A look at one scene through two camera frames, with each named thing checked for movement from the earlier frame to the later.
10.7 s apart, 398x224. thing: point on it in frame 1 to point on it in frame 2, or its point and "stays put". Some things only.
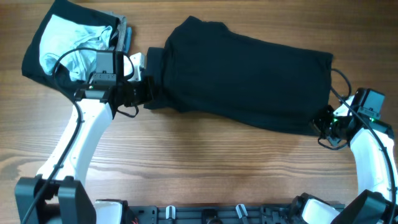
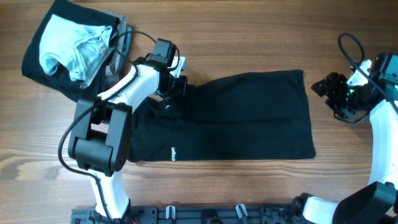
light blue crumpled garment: [59, 35] stays put
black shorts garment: [238, 74] to [245, 116]
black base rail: [220, 214] stays put
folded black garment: [33, 66] stays put
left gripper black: [147, 84] to [180, 91]
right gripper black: [326, 111] to [329, 86]
